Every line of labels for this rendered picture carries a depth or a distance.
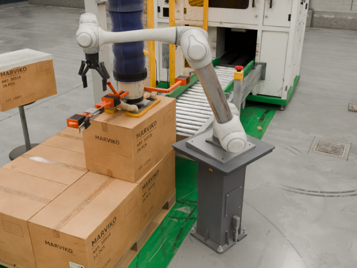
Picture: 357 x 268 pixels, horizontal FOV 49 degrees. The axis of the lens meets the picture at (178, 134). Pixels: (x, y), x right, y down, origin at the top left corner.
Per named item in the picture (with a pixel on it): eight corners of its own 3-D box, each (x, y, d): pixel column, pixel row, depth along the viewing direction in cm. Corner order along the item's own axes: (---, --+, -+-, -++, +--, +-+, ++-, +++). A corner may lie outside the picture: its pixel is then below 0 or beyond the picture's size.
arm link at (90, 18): (82, 40, 222) (78, 45, 210) (78, 11, 215) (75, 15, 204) (101, 40, 223) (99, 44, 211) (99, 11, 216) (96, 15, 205)
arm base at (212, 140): (245, 140, 266) (246, 132, 263) (226, 151, 252) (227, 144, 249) (224, 130, 277) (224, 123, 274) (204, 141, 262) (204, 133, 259)
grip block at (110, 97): (108, 101, 256) (108, 92, 253) (121, 103, 252) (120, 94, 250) (101, 106, 249) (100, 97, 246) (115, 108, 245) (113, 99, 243)
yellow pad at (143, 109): (148, 99, 288) (148, 92, 286) (161, 100, 284) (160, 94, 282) (125, 116, 260) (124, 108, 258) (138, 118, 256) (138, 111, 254)
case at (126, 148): (133, 136, 324) (130, 90, 307) (176, 146, 308) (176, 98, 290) (86, 169, 276) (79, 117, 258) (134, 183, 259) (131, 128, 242)
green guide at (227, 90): (251, 66, 508) (252, 59, 504) (259, 67, 504) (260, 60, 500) (210, 109, 375) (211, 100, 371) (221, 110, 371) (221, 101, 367)
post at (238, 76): (229, 170, 380) (236, 69, 337) (236, 172, 378) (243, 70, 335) (227, 174, 375) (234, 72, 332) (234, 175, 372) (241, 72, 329)
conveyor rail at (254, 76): (256, 78, 511) (258, 64, 503) (261, 78, 509) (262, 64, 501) (191, 157, 320) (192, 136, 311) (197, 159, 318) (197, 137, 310)
